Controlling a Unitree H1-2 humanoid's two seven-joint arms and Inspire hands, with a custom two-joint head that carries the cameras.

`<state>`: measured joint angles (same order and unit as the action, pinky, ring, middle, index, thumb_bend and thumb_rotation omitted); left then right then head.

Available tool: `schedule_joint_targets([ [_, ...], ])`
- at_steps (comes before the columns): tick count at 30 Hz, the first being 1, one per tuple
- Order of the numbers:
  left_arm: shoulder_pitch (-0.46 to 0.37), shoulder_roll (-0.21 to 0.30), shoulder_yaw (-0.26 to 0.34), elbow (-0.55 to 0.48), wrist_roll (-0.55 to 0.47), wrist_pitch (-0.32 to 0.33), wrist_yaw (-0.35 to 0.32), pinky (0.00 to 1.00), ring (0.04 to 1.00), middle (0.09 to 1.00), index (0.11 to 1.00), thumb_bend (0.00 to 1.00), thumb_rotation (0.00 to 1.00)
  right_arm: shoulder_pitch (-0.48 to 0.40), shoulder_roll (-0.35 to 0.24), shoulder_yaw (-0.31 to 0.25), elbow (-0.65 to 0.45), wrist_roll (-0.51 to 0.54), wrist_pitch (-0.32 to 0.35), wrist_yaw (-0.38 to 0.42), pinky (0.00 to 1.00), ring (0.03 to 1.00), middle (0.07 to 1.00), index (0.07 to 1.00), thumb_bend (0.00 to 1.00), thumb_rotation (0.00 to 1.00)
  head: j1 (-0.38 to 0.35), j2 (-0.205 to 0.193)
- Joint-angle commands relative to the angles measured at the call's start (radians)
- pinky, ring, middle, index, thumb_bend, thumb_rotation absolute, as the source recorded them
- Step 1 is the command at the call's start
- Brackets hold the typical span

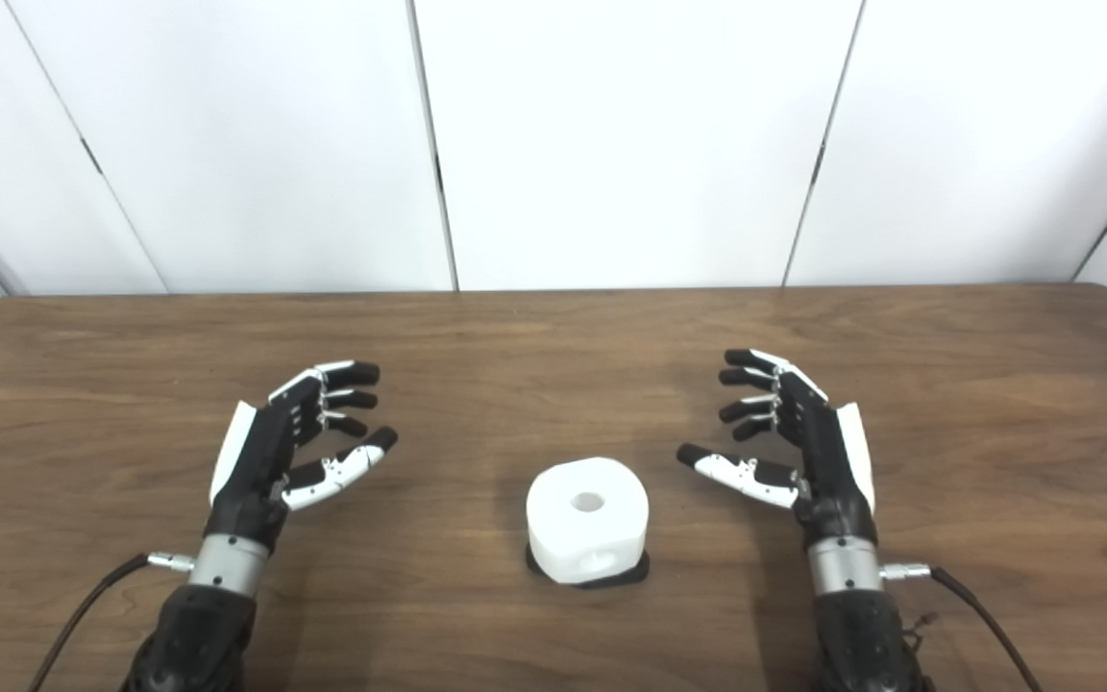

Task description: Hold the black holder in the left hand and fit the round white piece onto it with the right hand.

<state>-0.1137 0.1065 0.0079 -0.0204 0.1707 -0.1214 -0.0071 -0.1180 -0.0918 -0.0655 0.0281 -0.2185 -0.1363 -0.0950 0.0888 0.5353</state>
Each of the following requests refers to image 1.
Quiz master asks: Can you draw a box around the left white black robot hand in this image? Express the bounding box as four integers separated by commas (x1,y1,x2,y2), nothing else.
205,360,399,555

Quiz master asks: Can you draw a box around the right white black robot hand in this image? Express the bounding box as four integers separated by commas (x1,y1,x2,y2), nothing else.
676,348,879,551

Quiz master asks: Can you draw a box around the black plastic holder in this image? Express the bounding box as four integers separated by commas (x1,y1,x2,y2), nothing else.
525,542,652,590

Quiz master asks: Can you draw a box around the round white plastic piece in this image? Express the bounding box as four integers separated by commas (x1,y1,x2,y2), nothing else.
526,457,651,585

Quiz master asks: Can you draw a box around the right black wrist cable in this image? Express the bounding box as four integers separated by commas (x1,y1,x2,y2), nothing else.
880,562,1021,692

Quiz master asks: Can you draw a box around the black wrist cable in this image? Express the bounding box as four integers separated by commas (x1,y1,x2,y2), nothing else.
880,562,1021,692
30,552,197,692

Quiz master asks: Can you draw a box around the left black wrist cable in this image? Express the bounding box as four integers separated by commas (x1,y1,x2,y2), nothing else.
30,552,197,692

